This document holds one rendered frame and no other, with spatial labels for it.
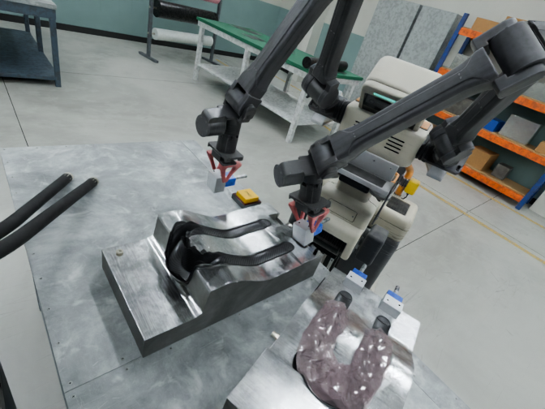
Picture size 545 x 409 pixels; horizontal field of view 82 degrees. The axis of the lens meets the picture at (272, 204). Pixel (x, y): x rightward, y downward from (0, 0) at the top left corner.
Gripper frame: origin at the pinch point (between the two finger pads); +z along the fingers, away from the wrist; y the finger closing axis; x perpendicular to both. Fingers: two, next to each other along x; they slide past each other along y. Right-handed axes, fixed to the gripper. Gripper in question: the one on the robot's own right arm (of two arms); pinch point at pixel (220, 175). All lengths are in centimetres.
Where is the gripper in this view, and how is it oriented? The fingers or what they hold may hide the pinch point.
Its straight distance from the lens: 98.2
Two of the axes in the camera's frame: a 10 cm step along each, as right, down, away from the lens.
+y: 6.0, 5.8, -5.5
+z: -2.6, 8.0, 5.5
